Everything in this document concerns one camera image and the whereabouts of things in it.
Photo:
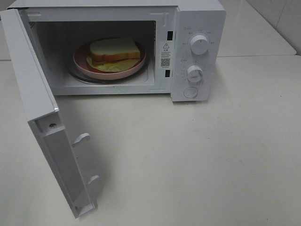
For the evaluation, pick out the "lower white timer knob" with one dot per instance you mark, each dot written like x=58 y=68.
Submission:
x=194 y=74

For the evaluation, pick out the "round white door button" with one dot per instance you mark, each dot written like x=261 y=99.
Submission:
x=190 y=92

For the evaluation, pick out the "upper white power knob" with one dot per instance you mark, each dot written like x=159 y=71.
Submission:
x=199 y=44

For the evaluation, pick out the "toy sandwich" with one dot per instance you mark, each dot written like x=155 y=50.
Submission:
x=113 y=55

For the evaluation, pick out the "white microwave oven body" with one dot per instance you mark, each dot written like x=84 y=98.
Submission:
x=64 y=25

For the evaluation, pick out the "white warning label sticker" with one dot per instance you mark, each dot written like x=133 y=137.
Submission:
x=166 y=54

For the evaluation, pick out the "pink plate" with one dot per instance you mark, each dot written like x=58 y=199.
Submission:
x=79 y=59

